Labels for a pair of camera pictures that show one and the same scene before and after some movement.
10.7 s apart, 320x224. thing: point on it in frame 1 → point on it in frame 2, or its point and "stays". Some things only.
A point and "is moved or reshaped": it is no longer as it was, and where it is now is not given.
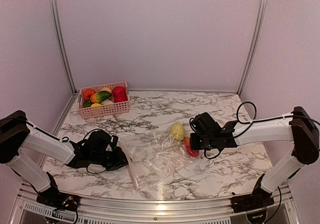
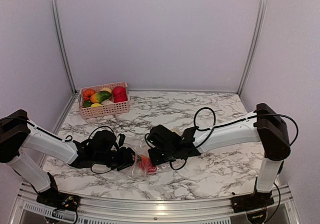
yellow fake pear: [96, 104] stays
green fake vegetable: [87, 103] stays
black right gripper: [194, 145] → [155, 159]
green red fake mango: [100, 96] stays
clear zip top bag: [151, 159] is moved or reshaped
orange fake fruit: [88, 93] stays
